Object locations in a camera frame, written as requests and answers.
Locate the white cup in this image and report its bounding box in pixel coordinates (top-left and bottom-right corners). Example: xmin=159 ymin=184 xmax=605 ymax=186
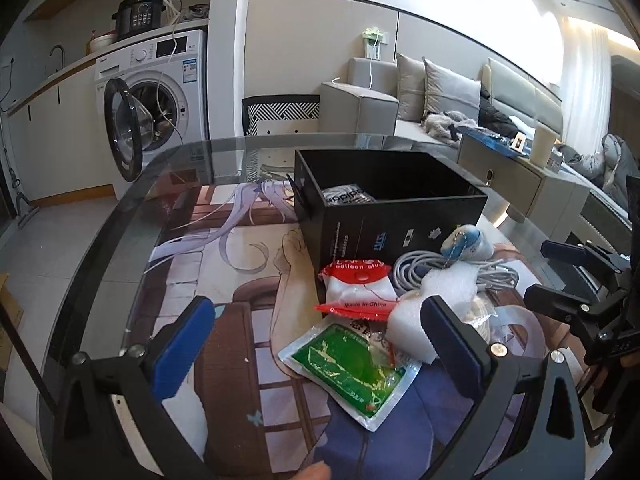
xmin=530 ymin=125 xmax=560 ymax=167

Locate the clear plastic bag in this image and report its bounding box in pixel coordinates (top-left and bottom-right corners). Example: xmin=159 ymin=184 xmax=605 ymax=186
xmin=462 ymin=290 xmax=548 ymax=361

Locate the white bowl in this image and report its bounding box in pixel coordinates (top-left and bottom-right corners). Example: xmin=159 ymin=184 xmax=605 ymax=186
xmin=87 ymin=32 xmax=118 ymax=55

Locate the grey puffer jacket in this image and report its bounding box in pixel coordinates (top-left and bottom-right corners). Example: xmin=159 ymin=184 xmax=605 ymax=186
xmin=555 ymin=132 xmax=640 ymax=206

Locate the black jacket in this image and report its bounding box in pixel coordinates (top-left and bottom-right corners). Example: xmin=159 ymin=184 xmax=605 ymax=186
xmin=477 ymin=95 xmax=521 ymax=138

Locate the blue flat box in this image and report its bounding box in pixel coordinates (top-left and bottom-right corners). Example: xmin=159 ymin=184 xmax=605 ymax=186
xmin=460 ymin=125 xmax=523 ymax=153

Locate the grey fur blanket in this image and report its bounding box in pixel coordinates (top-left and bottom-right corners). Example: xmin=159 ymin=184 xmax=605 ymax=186
xmin=422 ymin=110 xmax=481 ymax=141

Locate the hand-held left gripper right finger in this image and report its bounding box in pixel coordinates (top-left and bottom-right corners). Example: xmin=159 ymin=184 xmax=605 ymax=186
xmin=420 ymin=296 xmax=601 ymax=480

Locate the brown cardboard box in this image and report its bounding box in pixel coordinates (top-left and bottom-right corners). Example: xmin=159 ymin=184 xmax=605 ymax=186
xmin=0 ymin=272 xmax=25 ymax=371

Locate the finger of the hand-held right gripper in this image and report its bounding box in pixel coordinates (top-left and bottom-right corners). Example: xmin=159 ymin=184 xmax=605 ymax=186
xmin=541 ymin=240 xmax=631 ymax=286
xmin=523 ymin=284 xmax=608 ymax=333

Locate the black and white patterned chair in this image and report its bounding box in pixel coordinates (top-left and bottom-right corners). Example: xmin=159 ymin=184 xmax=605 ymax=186
xmin=241 ymin=95 xmax=321 ymax=137

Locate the black box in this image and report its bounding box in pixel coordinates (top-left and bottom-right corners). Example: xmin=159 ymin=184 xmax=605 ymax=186
xmin=293 ymin=149 xmax=489 ymax=281

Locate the beige side cabinet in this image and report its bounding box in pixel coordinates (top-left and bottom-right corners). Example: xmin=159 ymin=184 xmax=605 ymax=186
xmin=457 ymin=130 xmax=593 ymax=243

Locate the white and blue plush toy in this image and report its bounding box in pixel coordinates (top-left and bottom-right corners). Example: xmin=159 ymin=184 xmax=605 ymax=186
xmin=440 ymin=224 xmax=495 ymax=263

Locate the white washing machine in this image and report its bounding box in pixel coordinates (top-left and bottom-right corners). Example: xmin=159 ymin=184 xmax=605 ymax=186
xmin=94 ymin=29 xmax=210 ymax=198

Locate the white bubble wrap piece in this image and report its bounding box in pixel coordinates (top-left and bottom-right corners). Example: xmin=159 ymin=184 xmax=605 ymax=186
xmin=385 ymin=262 xmax=481 ymax=363

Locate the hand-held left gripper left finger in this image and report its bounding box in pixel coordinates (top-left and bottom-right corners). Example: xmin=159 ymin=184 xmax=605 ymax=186
xmin=52 ymin=296 xmax=217 ymax=480

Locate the red and white packet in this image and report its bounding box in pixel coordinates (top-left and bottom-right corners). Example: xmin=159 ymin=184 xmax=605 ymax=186
xmin=314 ymin=256 xmax=402 ymax=322

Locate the wall socket with green plug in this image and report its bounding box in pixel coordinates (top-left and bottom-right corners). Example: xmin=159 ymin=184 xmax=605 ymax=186
xmin=359 ymin=26 xmax=391 ymax=61

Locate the white cable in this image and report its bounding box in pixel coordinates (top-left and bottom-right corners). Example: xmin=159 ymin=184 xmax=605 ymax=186
xmin=392 ymin=250 xmax=521 ymax=293

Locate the green and silver packet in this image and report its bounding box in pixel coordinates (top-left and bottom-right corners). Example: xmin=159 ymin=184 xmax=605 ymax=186
xmin=277 ymin=321 xmax=423 ymax=433

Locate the grey pillow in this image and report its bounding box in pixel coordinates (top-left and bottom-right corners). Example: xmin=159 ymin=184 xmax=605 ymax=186
xmin=396 ymin=52 xmax=428 ymax=122
xmin=422 ymin=57 xmax=482 ymax=118

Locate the plastic bag with black print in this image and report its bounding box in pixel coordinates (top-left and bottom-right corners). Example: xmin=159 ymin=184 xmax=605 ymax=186
xmin=320 ymin=183 xmax=377 ymax=207

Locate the beige sofa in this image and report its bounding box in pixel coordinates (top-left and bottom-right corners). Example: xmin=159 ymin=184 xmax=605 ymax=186
xmin=320 ymin=57 xmax=563 ymax=151

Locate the printed table mat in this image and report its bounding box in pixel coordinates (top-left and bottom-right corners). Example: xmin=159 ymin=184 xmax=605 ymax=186
xmin=140 ymin=180 xmax=551 ymax=480

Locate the black pressure cooker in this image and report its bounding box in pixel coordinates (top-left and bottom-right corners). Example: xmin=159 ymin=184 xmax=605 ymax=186
xmin=112 ymin=0 xmax=168 ymax=41

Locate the person's left hand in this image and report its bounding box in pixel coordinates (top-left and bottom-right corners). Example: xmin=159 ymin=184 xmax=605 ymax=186
xmin=290 ymin=462 xmax=332 ymax=480

